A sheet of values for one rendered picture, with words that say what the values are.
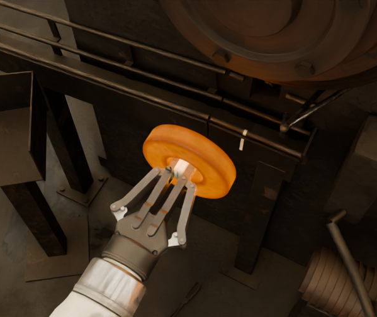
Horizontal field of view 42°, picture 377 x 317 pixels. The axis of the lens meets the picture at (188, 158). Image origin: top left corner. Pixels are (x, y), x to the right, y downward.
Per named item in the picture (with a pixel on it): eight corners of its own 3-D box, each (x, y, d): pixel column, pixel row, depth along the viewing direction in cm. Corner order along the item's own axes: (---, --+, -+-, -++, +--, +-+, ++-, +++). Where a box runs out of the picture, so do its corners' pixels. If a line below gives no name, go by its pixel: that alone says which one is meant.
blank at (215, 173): (143, 111, 76) (133, 127, 75) (235, 144, 71) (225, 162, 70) (160, 163, 89) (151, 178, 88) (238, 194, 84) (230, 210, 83)
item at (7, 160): (11, 224, 164) (-95, 83, 102) (90, 214, 165) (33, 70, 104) (7, 284, 153) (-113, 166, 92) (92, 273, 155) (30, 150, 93)
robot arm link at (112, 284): (133, 329, 70) (153, 291, 72) (124, 316, 62) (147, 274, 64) (79, 299, 72) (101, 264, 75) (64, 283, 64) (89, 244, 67)
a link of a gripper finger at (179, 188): (143, 232, 70) (151, 236, 70) (182, 171, 75) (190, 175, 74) (146, 241, 74) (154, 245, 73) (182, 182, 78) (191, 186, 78)
